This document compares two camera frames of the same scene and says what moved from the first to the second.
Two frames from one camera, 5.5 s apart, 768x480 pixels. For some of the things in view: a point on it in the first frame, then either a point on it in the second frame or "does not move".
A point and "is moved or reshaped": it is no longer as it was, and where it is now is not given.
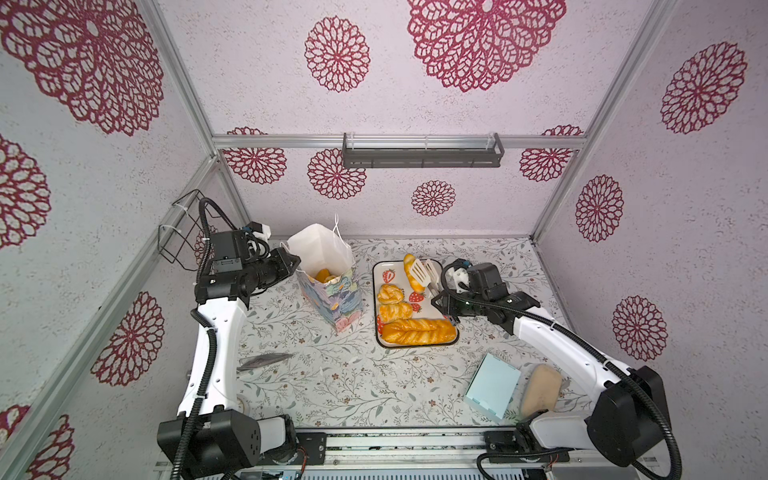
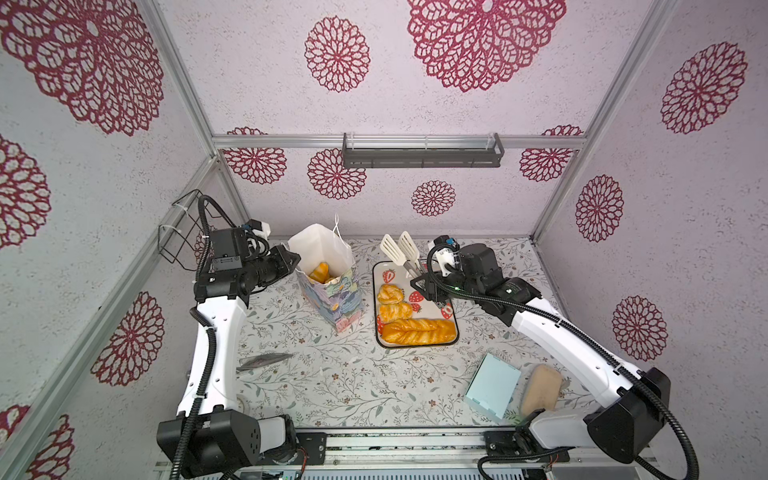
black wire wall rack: x=179 y=237 does not move
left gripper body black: x=267 y=272 does not move
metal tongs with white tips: x=426 y=273 is moved or reshaped
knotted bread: x=390 y=294 does not move
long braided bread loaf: x=418 y=331 does not move
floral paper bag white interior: x=326 y=274 does not move
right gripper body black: x=458 y=304 to x=454 y=285
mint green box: x=491 y=385 does not move
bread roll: x=408 y=261 to x=321 y=272
